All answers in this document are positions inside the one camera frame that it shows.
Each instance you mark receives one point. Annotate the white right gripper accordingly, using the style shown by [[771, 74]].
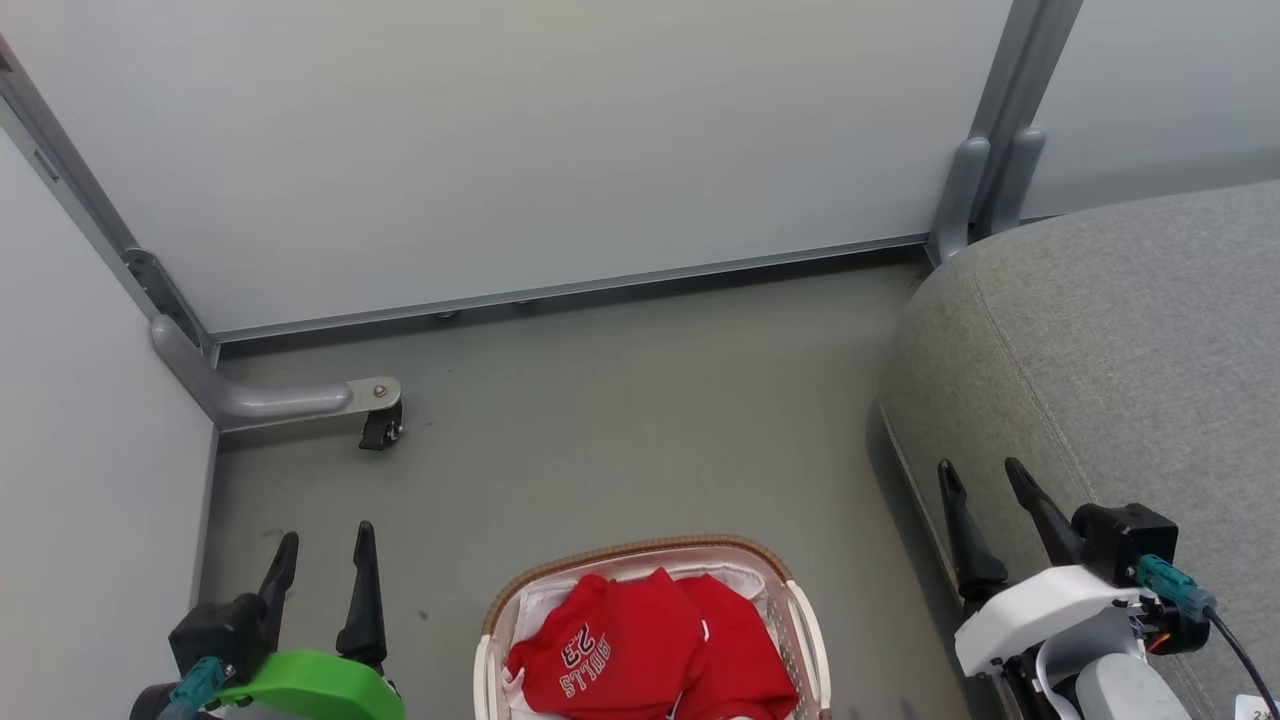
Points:
[[1040, 615]]

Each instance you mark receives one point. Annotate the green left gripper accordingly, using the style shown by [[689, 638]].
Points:
[[320, 685]]

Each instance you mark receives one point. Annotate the red Bulls 23 jersey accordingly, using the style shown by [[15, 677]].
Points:
[[610, 645]]

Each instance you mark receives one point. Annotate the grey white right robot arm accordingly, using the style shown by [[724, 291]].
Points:
[[1125, 692]]

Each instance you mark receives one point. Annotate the white wicker-rimmed laundry basket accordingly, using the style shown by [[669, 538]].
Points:
[[808, 630]]

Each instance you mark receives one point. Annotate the black caster wheel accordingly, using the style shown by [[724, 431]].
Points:
[[381, 428]]

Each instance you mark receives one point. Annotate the grey partition foot bar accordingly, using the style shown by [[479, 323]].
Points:
[[260, 398]]

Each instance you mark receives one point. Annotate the grey fabric sofa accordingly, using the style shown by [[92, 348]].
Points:
[[1100, 350]]

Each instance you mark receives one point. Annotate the red jersey shirt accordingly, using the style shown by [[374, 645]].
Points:
[[545, 605]]

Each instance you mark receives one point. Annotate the white paper label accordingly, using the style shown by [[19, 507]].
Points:
[[1257, 709]]

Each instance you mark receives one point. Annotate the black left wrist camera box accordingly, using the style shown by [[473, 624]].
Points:
[[220, 632]]

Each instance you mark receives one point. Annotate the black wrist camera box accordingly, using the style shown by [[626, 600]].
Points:
[[1125, 540], [220, 632]]

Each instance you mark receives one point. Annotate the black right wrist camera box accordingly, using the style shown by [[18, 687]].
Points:
[[1125, 540]]

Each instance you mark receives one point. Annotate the grey partition bottom rail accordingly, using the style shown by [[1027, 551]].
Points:
[[560, 290]]

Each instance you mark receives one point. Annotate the grey partition post with feet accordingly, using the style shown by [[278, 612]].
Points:
[[985, 150]]

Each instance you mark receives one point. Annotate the grey partition corner post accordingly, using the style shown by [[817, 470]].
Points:
[[95, 205]]

